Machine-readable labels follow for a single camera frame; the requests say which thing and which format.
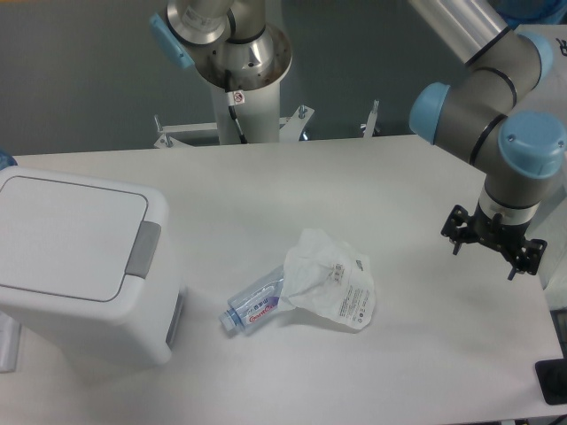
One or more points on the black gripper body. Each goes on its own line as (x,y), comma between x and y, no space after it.
(492,233)

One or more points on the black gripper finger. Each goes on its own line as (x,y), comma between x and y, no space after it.
(457,228)
(525,257)

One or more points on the silver second robot arm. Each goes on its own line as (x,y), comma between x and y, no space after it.
(230,43)

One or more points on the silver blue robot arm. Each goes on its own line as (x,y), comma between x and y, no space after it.
(520,153)

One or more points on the white plastic trash can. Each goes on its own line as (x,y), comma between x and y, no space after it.
(137,326)

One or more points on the white trash can lid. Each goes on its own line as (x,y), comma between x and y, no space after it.
(66,239)

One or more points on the black device at edge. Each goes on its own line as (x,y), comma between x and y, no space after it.
(551,375)

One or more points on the crumpled white plastic bag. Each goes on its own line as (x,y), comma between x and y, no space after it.
(329,278)

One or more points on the clear plastic water bottle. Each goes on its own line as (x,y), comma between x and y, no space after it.
(250,307)

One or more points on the grey lid push button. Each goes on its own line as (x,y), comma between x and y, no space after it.
(143,249)

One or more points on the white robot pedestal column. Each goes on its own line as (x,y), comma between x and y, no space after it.
(257,111)

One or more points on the white pedestal base frame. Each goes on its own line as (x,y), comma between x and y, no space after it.
(238,123)

